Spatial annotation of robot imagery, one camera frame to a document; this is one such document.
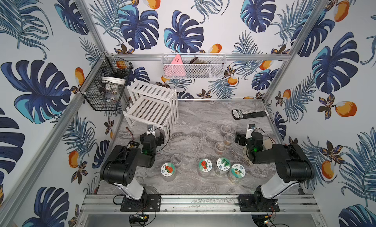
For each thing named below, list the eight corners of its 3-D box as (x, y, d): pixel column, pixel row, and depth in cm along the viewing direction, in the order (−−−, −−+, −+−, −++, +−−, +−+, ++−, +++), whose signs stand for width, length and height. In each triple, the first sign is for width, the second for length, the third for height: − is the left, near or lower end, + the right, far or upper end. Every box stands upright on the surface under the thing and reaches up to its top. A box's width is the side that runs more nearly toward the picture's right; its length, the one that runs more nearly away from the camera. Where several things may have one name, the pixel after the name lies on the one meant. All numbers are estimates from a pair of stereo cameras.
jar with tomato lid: (162, 181, 84) (159, 176, 77) (163, 168, 88) (161, 162, 81) (175, 181, 84) (174, 176, 77) (176, 168, 88) (175, 162, 81)
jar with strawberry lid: (197, 177, 85) (198, 172, 78) (197, 164, 90) (198, 158, 83) (210, 177, 85) (213, 172, 78) (209, 164, 90) (211, 158, 83)
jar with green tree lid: (215, 175, 86) (217, 170, 79) (213, 163, 90) (215, 157, 83) (228, 175, 86) (231, 170, 79) (226, 163, 91) (229, 157, 83)
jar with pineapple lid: (228, 183, 83) (232, 178, 76) (226, 169, 88) (229, 163, 81) (242, 183, 83) (247, 178, 76) (239, 169, 88) (243, 163, 81)
